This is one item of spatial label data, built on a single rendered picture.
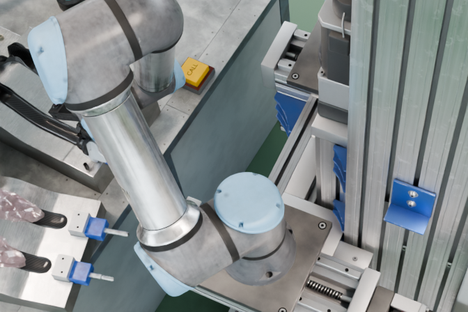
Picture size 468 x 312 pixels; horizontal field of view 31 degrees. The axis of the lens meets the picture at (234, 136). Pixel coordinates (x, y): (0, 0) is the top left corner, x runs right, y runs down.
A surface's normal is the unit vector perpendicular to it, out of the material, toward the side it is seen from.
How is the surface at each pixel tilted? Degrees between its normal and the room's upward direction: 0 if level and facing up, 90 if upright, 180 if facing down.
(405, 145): 90
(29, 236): 23
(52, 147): 4
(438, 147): 90
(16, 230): 29
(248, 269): 72
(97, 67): 61
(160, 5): 53
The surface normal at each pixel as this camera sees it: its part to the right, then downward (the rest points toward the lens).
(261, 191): 0.01, -0.57
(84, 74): 0.32, 0.49
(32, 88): 0.32, -0.25
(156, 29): 0.73, 0.32
